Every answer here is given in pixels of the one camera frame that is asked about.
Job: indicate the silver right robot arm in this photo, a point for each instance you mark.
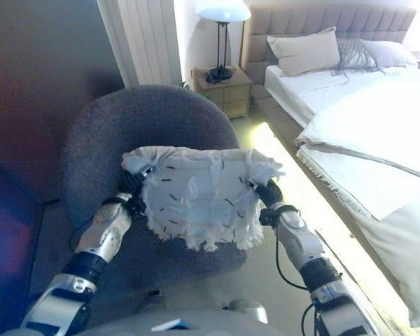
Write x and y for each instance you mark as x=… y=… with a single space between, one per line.
x=304 y=241

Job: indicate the white bed mattress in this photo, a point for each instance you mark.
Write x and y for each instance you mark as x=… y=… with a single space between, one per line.
x=301 y=87

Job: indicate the white fringed cushion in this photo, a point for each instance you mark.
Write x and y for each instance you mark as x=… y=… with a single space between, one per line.
x=199 y=196

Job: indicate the silver robot leg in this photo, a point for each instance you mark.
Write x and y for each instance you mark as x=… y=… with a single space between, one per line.
x=152 y=299
x=246 y=309

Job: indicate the large white bed pillow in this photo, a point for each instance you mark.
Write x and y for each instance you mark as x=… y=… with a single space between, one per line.
x=304 y=52

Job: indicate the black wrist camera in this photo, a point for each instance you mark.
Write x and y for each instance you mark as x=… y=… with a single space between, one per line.
x=267 y=217
x=136 y=209

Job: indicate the silver right robot leg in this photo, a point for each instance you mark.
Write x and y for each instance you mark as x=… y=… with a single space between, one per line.
x=246 y=309

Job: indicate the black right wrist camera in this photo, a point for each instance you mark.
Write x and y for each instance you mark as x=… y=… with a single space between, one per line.
x=267 y=217

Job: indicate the grey fabric armchair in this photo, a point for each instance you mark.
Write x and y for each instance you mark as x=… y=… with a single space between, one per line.
x=140 y=119

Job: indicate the light wooden nightstand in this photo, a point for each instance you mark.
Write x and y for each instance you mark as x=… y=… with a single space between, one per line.
x=227 y=94

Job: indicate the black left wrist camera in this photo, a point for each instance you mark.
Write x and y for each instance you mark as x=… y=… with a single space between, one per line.
x=136 y=209

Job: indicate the silver left robot leg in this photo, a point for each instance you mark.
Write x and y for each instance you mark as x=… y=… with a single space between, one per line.
x=152 y=299

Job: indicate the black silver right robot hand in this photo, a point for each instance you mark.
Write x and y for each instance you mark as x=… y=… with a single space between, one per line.
x=271 y=196

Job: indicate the grey fringed throw pillow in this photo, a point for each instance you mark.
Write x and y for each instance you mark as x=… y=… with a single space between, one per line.
x=353 y=56

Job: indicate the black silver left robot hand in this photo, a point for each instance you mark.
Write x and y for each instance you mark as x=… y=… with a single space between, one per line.
x=131 y=189

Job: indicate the beige upholstered bed frame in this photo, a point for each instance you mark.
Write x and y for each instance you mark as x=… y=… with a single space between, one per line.
x=336 y=17

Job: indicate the small white bed pillow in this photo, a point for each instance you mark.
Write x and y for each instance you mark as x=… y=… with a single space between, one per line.
x=392 y=52

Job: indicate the black table lamp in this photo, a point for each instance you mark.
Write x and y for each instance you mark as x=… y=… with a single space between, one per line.
x=222 y=10

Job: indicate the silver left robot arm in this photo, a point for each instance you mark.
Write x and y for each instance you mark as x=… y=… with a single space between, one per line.
x=101 y=238

